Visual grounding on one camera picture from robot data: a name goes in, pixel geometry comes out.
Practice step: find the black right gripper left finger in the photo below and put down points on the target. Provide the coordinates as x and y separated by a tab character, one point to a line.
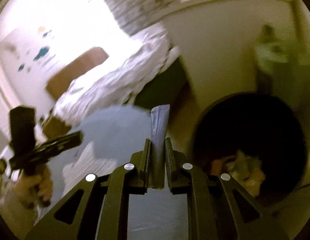
97	207

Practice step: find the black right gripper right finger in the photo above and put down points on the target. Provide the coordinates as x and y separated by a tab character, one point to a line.
218	206

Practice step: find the grey foil sachet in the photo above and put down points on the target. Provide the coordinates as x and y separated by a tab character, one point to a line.
159	123

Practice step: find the black trash bin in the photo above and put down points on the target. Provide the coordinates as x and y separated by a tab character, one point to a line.
260	126

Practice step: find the person's left hand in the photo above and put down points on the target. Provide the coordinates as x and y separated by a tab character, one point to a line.
34	189

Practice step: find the brown wooden headboard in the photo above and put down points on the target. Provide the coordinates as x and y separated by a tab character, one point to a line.
58	84

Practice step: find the round grey blue table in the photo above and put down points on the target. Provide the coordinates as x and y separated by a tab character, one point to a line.
111	136

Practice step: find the bed with white duvet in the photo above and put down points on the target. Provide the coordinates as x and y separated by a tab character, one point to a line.
118	80

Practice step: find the green spray bottle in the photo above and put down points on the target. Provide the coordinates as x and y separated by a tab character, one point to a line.
273	57

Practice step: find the white desk cabinet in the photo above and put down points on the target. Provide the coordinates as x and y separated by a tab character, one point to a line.
216	38

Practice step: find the wall stickers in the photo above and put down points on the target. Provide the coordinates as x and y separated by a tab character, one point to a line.
25	49

